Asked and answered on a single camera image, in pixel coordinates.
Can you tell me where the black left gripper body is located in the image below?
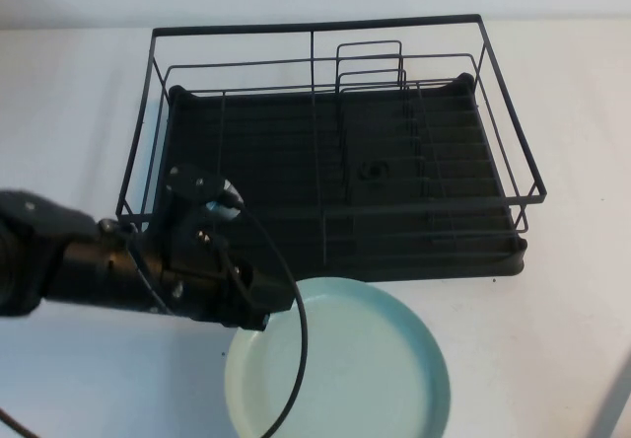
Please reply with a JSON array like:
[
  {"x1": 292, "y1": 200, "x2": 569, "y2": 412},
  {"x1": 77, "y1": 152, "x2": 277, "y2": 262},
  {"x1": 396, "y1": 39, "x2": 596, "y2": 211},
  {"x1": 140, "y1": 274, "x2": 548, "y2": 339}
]
[{"x1": 156, "y1": 200, "x2": 270, "y2": 331}]

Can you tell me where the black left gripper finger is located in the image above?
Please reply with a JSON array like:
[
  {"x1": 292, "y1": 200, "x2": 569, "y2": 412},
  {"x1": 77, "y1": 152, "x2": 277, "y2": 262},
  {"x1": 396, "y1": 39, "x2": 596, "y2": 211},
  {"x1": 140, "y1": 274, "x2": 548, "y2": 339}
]
[{"x1": 237, "y1": 307, "x2": 271, "y2": 333}]

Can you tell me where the light blue round plate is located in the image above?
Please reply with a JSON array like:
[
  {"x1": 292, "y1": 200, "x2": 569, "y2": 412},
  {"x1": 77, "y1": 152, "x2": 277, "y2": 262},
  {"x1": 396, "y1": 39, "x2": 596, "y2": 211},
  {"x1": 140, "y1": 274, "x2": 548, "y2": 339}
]
[{"x1": 223, "y1": 275, "x2": 453, "y2": 438}]

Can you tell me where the black plastic drip tray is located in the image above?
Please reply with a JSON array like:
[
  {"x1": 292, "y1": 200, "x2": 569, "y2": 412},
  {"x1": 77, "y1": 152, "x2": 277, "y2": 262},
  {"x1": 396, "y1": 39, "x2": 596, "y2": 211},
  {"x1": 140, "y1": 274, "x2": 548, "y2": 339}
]
[{"x1": 139, "y1": 72, "x2": 529, "y2": 287}]

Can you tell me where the black camera cable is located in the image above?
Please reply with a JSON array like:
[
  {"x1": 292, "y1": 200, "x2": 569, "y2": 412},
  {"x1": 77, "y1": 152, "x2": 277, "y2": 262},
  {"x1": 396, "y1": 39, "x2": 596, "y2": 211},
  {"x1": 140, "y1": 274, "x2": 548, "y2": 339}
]
[{"x1": 0, "y1": 195, "x2": 309, "y2": 438}]

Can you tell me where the black wire dish rack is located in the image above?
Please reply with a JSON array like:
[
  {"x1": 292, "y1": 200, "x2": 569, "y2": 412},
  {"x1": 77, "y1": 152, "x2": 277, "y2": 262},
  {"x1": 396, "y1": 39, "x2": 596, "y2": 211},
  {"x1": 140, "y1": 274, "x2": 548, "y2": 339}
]
[{"x1": 113, "y1": 13, "x2": 549, "y2": 262}]

